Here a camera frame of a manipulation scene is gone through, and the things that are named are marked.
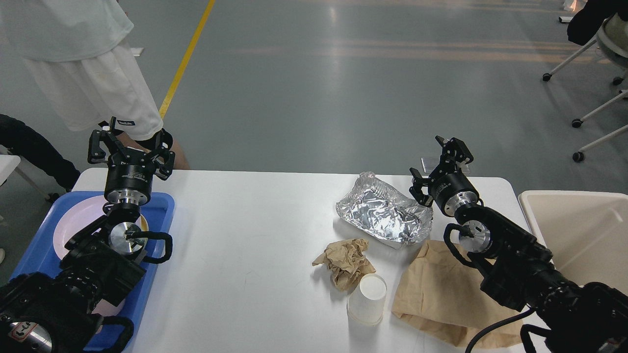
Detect aluminium foil tray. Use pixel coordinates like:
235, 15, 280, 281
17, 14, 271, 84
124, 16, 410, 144
336, 172, 433, 250

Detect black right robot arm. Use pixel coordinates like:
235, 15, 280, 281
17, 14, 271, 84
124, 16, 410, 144
410, 136, 628, 353

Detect metal floor plates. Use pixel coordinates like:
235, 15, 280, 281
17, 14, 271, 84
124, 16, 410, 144
421, 157, 471, 175

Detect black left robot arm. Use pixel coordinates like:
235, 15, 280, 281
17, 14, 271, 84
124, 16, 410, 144
0, 118, 175, 353

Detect yellow plate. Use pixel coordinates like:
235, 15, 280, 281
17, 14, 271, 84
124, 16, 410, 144
137, 214, 150, 231

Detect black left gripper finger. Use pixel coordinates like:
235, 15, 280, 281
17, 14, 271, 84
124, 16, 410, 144
87, 117, 129, 165
144, 129, 176, 180

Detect pink plate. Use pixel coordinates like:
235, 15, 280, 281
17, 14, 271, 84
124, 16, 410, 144
53, 195, 106, 259

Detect brown paper bag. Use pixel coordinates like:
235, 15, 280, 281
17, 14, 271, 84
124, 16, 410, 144
391, 240, 517, 347

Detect small white side table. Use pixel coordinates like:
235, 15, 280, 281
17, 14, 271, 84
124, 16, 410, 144
0, 154, 50, 201

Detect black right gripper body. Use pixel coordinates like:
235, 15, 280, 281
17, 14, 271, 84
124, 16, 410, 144
428, 172, 480, 217

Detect white paper cup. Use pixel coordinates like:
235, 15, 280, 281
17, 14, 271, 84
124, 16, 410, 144
347, 273, 388, 326

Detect person in dark trousers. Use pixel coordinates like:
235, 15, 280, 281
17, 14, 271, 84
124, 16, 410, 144
0, 114, 80, 192

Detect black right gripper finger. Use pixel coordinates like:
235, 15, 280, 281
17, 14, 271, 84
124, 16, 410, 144
435, 135, 474, 175
410, 168, 433, 207

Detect person in white shorts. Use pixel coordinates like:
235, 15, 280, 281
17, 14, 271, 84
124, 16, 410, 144
1, 0, 190, 170

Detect beige plastic bin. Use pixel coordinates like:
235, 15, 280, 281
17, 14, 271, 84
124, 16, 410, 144
519, 190, 628, 293

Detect crumpled brown paper ball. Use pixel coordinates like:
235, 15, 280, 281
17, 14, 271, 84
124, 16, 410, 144
312, 238, 376, 291

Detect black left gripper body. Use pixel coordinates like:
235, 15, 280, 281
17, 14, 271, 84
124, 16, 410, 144
104, 161, 154, 205

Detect pink mug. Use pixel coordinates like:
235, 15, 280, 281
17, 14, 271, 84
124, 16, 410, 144
92, 299, 126, 317

